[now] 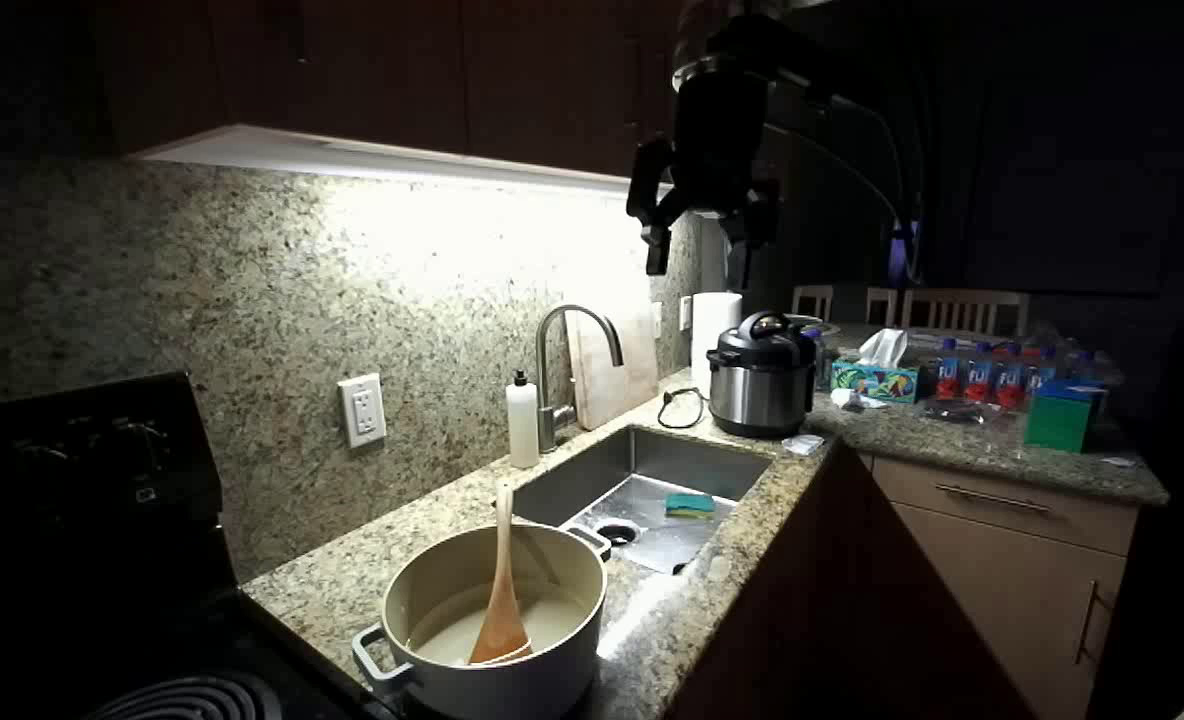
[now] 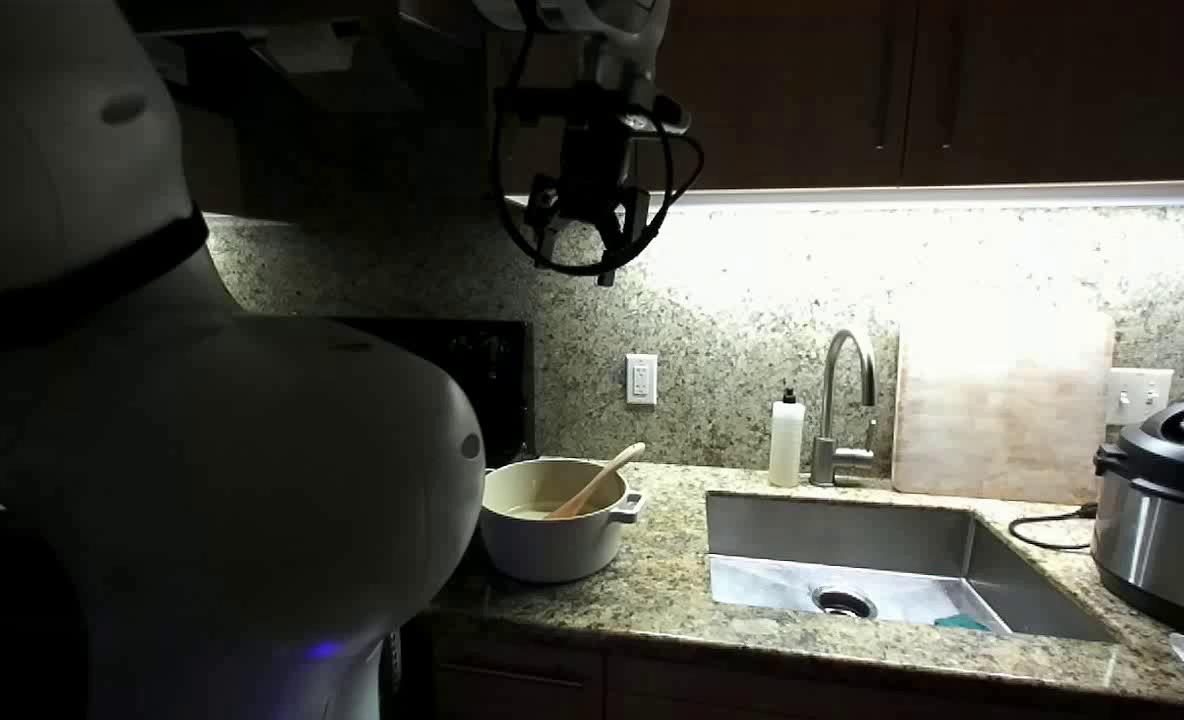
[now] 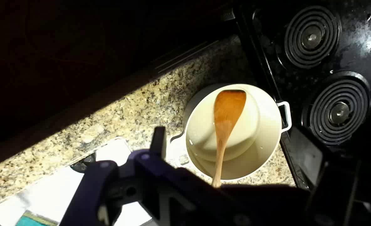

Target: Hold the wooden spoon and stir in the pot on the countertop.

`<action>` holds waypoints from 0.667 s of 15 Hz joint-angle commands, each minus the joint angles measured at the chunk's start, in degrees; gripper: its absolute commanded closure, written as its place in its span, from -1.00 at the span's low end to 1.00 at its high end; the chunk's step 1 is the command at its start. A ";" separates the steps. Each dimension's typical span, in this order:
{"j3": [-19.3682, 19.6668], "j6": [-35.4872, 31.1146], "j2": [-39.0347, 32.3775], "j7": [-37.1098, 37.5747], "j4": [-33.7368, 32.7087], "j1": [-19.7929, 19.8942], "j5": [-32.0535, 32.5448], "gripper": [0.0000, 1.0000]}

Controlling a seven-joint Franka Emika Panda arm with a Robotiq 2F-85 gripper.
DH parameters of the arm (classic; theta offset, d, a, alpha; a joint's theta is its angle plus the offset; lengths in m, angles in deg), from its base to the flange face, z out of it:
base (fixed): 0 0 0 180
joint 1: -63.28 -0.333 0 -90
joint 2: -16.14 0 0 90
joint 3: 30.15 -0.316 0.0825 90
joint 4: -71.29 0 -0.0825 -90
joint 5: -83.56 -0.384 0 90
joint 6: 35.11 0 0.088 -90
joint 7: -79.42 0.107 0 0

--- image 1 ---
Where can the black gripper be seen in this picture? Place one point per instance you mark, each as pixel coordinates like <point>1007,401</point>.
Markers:
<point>653,183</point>

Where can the wooden spoon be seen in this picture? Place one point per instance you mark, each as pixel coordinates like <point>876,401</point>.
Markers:
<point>501,627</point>

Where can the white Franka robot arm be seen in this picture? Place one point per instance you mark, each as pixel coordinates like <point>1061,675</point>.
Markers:
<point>722,120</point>

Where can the white paper towel roll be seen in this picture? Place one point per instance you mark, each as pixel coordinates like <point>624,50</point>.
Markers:
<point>715,333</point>

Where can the pale cutting board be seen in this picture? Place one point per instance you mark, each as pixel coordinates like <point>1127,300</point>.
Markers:
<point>614,380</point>

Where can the chrome gooseneck faucet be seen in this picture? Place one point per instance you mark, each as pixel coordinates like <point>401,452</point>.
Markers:
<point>552,362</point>

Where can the white wooden chair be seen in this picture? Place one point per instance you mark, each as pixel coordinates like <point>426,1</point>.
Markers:
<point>815,300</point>
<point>945,310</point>

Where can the stainless steel pressure cooker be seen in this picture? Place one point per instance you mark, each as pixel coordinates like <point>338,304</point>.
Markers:
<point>757,380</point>

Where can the stainless steel sink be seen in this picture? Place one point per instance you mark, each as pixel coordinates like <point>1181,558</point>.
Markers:
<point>659,465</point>

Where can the white soap bottle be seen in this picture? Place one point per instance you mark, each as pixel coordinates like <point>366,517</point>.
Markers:
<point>522,424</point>

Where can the blue glowing device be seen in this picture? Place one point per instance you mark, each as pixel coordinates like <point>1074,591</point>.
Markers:
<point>898,254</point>

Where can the small white plastic packet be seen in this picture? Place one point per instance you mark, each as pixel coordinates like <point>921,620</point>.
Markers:
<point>804,446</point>

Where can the tissue box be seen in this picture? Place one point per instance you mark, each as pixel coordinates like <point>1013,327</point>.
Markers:
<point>875,377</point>

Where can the teal sponge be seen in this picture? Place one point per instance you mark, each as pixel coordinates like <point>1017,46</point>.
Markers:
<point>690,507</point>

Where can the under-cabinet light strip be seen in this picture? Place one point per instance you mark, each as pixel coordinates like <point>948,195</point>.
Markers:
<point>353,156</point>

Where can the water bottle pack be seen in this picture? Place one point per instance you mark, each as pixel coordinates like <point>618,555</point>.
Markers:
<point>1007,373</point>

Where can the dark wood base cabinet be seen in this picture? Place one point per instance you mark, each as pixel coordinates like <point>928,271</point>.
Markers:
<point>844,614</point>

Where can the green box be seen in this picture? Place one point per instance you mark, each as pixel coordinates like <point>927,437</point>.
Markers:
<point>1056,417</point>

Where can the white base cabinet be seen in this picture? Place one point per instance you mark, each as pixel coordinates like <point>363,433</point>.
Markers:
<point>995,573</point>

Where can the coil stove burner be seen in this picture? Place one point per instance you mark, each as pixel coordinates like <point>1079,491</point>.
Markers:
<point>193,703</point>

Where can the black electric stove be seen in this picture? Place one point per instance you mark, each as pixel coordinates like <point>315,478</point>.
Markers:
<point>73,532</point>

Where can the dark wood wall cabinet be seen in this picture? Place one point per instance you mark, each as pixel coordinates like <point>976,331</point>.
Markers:
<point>418,65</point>

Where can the white wall outlet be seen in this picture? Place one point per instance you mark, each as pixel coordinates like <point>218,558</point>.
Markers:
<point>363,409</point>

